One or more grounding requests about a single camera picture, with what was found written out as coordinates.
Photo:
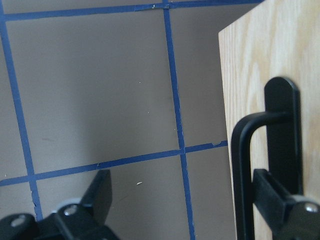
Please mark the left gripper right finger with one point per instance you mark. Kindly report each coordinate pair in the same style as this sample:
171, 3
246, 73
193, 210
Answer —
288, 216

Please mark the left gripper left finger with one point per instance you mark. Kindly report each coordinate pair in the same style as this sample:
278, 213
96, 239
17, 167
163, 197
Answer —
76, 221

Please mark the black drawer handle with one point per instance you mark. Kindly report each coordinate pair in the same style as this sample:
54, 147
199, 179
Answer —
282, 119

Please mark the wooden drawer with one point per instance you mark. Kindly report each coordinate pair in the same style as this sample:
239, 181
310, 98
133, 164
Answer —
270, 64

